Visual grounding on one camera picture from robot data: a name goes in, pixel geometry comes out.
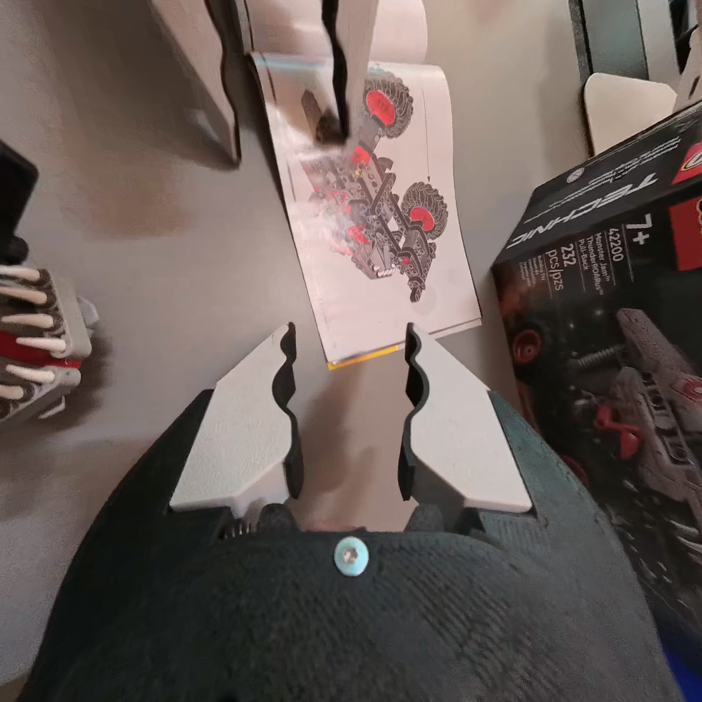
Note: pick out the dark grey panel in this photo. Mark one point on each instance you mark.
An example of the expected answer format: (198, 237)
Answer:
(614, 38)

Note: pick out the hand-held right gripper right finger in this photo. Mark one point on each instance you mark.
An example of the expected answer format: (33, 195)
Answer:
(466, 439)

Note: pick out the toothed LEGO dinosaur model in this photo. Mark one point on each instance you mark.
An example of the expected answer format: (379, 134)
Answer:
(60, 307)

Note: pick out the black toy set box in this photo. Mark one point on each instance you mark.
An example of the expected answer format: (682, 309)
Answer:
(576, 274)

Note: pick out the building instruction booklet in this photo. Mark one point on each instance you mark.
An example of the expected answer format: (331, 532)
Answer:
(395, 247)

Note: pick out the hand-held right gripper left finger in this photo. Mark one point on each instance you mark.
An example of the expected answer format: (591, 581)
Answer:
(236, 439)

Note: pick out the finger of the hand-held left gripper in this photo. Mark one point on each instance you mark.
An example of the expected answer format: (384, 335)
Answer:
(186, 55)
(359, 33)

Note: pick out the grey desk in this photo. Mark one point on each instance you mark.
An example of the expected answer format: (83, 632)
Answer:
(164, 247)

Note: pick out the white flat device with knob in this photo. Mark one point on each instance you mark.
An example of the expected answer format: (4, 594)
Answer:
(625, 109)

